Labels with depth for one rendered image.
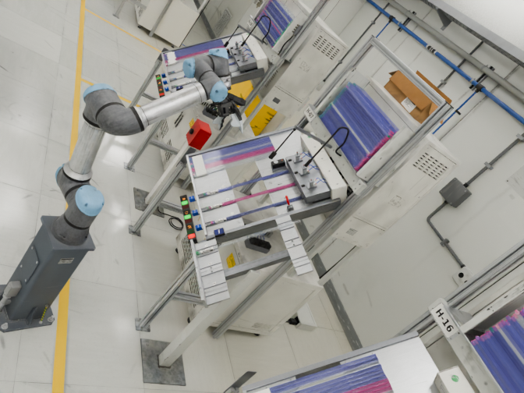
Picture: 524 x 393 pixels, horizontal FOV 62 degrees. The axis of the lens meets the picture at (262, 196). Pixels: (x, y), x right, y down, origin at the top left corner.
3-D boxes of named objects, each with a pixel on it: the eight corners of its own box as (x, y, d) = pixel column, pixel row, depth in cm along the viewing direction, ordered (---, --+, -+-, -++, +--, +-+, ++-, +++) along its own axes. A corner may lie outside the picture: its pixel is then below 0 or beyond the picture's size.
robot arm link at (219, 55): (203, 50, 176) (221, 47, 181) (207, 77, 181) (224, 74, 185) (212, 50, 170) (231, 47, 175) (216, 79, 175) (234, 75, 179)
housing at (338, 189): (332, 208, 227) (331, 189, 217) (301, 153, 261) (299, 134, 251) (346, 204, 228) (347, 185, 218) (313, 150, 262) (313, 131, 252)
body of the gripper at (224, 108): (211, 117, 186) (207, 88, 181) (226, 112, 191) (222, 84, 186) (223, 118, 181) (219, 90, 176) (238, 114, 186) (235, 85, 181)
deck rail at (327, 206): (208, 246, 218) (206, 238, 213) (207, 243, 219) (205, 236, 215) (341, 207, 225) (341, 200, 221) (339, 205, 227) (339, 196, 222)
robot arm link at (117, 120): (104, 133, 146) (229, 80, 161) (92, 112, 151) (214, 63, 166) (113, 154, 156) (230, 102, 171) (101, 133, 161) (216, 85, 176)
